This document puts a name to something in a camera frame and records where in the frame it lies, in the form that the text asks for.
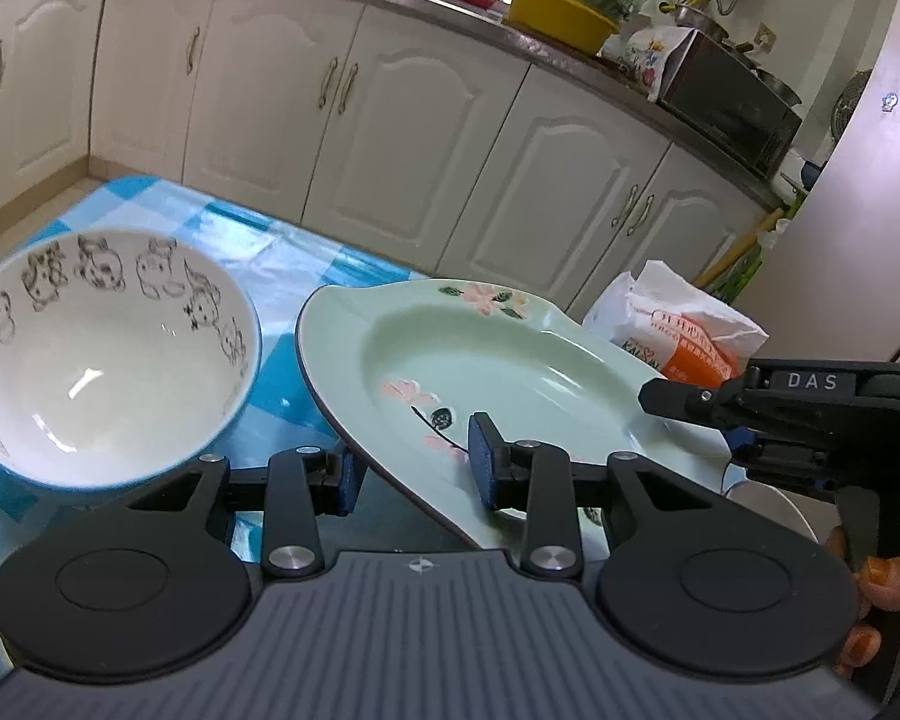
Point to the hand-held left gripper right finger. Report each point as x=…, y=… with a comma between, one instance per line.
x=484, y=459

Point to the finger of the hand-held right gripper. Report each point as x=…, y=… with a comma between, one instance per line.
x=675, y=397

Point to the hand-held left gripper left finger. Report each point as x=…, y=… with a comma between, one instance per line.
x=349, y=481

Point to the green floral plate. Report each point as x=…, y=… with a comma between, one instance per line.
x=495, y=360

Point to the white bowl with animal drawings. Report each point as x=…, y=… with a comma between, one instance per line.
x=105, y=360

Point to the orange and white tissue pack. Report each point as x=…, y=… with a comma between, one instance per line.
x=667, y=315

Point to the plain white bowl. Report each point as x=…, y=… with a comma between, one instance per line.
x=765, y=504

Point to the white refrigerator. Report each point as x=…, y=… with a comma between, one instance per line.
x=855, y=240

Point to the blue checked tablecloth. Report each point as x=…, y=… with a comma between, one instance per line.
x=292, y=255

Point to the blue container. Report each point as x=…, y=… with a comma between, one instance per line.
x=810, y=172

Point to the black toaster oven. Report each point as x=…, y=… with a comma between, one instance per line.
x=727, y=112

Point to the electric fan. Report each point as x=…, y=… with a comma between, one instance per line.
x=851, y=105

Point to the steel pan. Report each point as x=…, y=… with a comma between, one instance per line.
x=780, y=86

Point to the white kitchen base cabinet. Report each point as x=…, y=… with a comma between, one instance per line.
x=420, y=127

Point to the floral printed bag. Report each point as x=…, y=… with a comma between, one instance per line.
x=652, y=52

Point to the steel pot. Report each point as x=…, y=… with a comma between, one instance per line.
x=701, y=21

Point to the yellow plastic basin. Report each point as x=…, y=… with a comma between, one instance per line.
x=555, y=21

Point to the wall socket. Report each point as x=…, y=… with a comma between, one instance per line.
x=766, y=36

